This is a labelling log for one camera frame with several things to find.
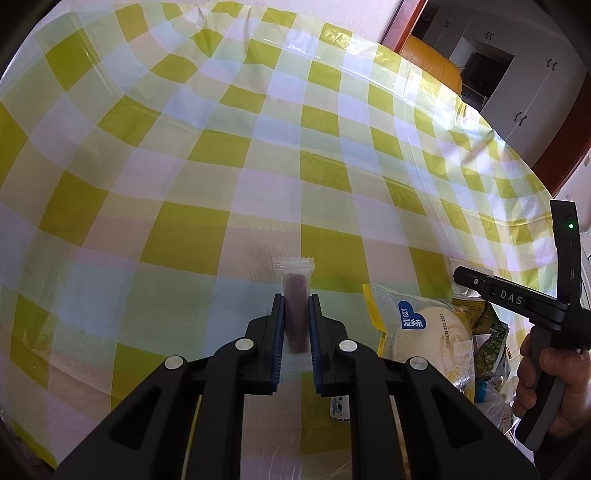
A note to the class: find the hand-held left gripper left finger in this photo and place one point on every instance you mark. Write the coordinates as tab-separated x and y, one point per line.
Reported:
278	341

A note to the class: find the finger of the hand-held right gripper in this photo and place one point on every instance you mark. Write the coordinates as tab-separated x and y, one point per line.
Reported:
471	279

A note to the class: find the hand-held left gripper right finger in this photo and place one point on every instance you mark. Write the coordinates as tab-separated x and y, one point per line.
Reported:
314	341

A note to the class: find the clear purple bar packet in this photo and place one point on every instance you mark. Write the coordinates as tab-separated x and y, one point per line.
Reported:
295	295

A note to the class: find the yellow green cracker packet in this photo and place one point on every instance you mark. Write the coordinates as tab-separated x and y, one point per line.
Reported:
489	350

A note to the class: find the round white cake packet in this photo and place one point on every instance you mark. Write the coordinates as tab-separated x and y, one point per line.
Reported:
429	332

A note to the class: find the person's right hand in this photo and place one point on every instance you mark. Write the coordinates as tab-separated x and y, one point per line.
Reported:
572	369

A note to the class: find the black white small candy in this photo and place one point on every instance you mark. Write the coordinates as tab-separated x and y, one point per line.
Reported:
339	408

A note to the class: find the blue white snack packet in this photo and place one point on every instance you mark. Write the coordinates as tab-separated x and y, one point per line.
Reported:
494	401

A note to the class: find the green checkered tablecloth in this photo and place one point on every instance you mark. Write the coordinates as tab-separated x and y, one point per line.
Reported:
184	207

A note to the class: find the white cabinet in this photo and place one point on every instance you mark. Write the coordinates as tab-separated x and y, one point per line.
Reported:
521	92

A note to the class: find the orange leather armchair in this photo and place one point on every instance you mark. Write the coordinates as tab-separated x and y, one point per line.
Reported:
429	62

